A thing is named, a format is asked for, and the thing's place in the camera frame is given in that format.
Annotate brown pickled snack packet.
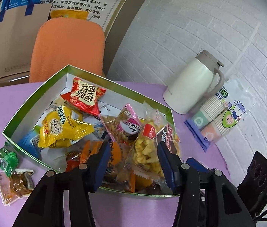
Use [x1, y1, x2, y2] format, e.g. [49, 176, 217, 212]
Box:
[0, 169, 34, 207]

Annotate brown paper bag blue handles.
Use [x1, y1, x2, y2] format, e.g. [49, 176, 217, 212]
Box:
[0, 0, 51, 87]

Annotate Danco Galette snack pack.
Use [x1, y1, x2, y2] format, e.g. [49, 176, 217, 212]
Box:
[125, 108, 180, 184]

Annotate orange label clear snack bag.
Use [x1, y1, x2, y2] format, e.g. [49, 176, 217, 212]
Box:
[81, 140, 153, 193]

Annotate yellow snack bag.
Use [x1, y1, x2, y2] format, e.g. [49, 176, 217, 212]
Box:
[38, 105, 94, 149]

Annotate small green candy wrapper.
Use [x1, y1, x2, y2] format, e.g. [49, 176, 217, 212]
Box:
[0, 142, 19, 177]

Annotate red chip bag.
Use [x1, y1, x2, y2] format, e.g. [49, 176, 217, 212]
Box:
[61, 77, 106, 116]

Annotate pink label pasta snack bag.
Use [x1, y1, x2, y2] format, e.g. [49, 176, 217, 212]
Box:
[100, 103, 142, 145]

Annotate green cardboard box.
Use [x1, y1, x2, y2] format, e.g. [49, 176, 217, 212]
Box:
[3, 65, 174, 197]

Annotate paper cups pack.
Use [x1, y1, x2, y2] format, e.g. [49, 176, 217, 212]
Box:
[185, 79, 255, 151]

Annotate right orange chair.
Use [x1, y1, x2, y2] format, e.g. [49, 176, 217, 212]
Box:
[29, 17, 105, 82]

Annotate white thermos jug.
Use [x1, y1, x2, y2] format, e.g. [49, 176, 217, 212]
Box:
[163, 50, 225, 114]

